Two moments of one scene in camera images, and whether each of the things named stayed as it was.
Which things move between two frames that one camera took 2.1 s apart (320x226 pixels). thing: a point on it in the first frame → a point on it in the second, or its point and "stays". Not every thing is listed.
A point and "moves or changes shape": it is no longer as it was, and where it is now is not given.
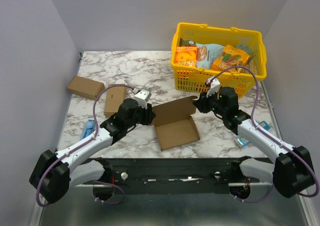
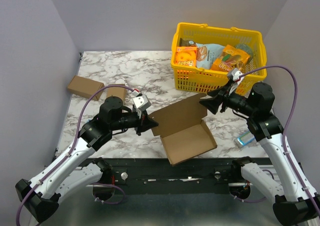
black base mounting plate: (173, 175) stays
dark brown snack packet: (184, 43) stays
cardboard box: (173, 123) moves or changes shape
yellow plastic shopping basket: (199, 52) stays
